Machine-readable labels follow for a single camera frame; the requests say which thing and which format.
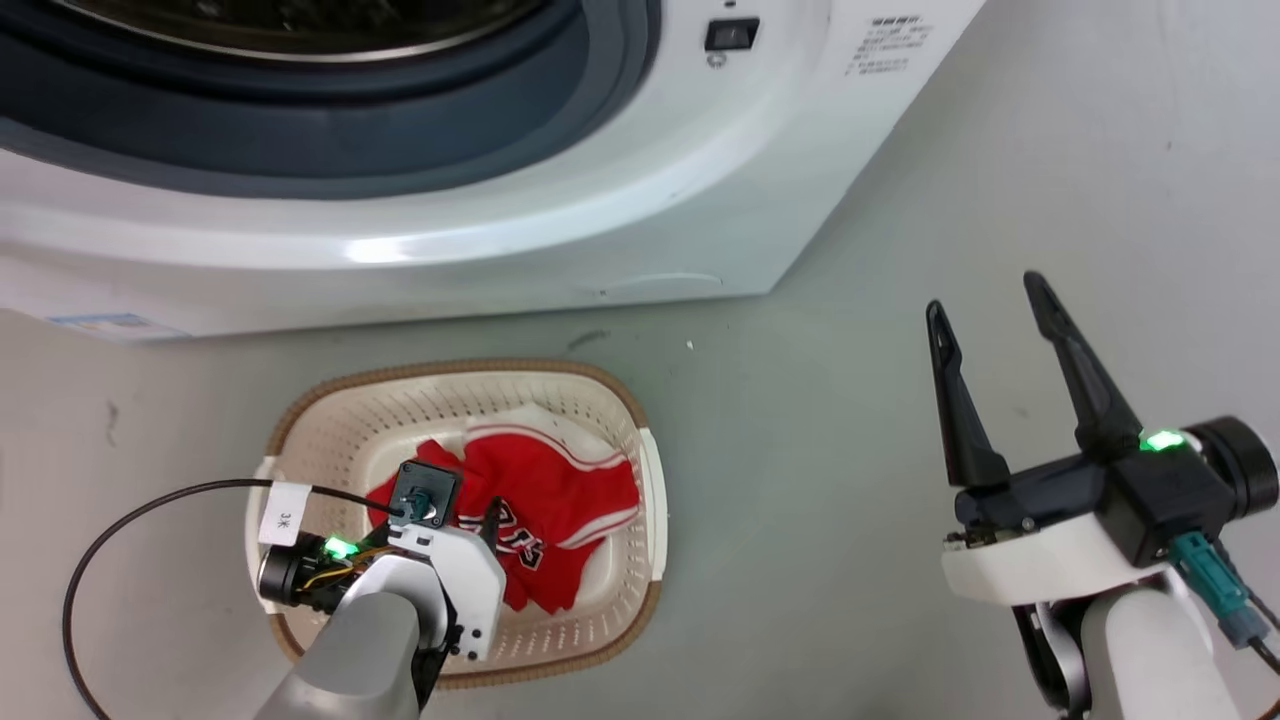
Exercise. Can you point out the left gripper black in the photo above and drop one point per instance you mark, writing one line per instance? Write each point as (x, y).
(290, 575)

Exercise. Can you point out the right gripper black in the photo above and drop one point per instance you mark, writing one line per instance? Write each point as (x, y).
(1160, 500)

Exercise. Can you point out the red basketball jersey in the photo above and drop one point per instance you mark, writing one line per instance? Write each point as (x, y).
(560, 490)

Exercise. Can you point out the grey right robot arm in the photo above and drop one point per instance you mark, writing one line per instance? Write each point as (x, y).
(1150, 660)

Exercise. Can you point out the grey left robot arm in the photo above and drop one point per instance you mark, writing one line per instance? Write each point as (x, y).
(360, 650)

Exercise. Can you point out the cream perforated laundry basket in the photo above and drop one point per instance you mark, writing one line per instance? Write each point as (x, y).
(350, 420)

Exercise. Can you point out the oval filter access cover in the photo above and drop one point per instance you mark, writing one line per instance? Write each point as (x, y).
(655, 285)

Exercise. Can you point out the small printed text sticker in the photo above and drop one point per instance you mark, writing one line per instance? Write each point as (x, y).
(890, 45)

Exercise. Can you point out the white front-load washing machine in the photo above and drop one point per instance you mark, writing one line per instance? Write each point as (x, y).
(700, 180)

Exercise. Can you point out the grey rubber door gasket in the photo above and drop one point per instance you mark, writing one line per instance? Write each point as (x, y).
(400, 110)

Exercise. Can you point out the blue energy label sticker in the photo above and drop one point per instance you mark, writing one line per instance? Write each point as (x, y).
(115, 326)

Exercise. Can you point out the black door latch socket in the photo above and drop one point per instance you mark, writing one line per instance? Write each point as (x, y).
(731, 35)

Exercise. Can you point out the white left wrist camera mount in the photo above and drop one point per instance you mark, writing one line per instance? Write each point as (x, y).
(470, 580)

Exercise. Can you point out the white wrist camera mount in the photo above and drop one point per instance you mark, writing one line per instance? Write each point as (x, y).
(470, 580)
(1040, 570)

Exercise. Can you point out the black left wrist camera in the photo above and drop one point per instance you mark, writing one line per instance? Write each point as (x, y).
(435, 480)

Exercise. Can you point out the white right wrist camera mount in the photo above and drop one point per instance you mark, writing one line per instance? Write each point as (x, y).
(1040, 570)

